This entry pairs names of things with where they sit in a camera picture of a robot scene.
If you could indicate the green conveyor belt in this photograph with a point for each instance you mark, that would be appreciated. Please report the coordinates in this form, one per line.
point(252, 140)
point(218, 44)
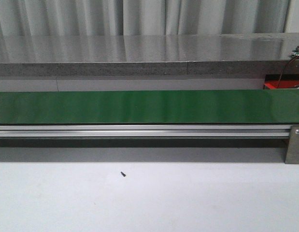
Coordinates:
point(157, 106)

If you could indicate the grey stone counter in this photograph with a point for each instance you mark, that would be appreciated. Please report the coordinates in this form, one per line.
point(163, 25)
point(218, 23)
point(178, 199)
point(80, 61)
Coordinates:
point(235, 54)

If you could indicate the red plastic tray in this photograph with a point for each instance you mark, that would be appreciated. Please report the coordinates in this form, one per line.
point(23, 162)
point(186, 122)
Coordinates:
point(286, 81)

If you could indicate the small green circuit board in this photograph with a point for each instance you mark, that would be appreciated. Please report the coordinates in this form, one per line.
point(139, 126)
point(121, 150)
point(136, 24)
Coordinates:
point(295, 53)

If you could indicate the grey curtain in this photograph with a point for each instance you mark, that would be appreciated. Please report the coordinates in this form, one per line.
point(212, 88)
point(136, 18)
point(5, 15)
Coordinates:
point(141, 17)

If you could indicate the aluminium conveyor frame rail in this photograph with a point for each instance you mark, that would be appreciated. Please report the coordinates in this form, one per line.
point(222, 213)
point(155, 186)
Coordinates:
point(170, 130)

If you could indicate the metal conveyor support bracket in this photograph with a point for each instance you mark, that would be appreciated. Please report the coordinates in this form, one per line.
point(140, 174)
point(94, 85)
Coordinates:
point(292, 155)

